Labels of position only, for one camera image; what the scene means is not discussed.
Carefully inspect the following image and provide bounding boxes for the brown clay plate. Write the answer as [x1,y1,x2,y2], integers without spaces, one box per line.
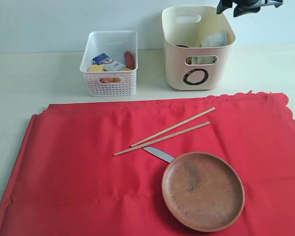
[162,152,245,232]

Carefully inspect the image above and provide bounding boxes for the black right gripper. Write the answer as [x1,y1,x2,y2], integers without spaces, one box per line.
[216,0,283,17]

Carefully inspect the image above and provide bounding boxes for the yellow cheese wedge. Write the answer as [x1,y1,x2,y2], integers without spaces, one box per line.
[88,64,105,72]

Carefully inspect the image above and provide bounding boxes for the white floral ceramic bowl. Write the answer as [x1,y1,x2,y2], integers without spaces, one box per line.
[185,31,228,65]

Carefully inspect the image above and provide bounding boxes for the red table cloth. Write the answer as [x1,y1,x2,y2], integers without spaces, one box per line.
[0,92,295,236]

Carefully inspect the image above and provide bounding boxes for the silver table knife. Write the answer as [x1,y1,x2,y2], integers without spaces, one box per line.
[143,147,175,163]

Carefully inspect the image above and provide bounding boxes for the blue white milk carton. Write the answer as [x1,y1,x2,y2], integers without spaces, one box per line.
[92,53,126,71]

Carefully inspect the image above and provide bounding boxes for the shiny metal cup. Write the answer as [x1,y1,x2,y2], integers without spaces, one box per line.
[175,45,190,48]

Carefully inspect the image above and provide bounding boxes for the cream plastic bin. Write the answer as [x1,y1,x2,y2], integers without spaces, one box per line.
[162,6,236,90]

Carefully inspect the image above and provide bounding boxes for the white perforated plastic basket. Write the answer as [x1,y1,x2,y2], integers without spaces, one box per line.
[80,30,138,97]

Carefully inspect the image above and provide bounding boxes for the red sausage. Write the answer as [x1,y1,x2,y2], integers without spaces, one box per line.
[124,51,135,69]

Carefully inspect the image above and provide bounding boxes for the wooden chopstick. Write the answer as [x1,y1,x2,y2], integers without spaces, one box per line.
[131,107,215,147]
[113,121,210,156]

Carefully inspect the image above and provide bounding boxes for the yellow lemon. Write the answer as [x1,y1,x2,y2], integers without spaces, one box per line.
[120,67,133,71]

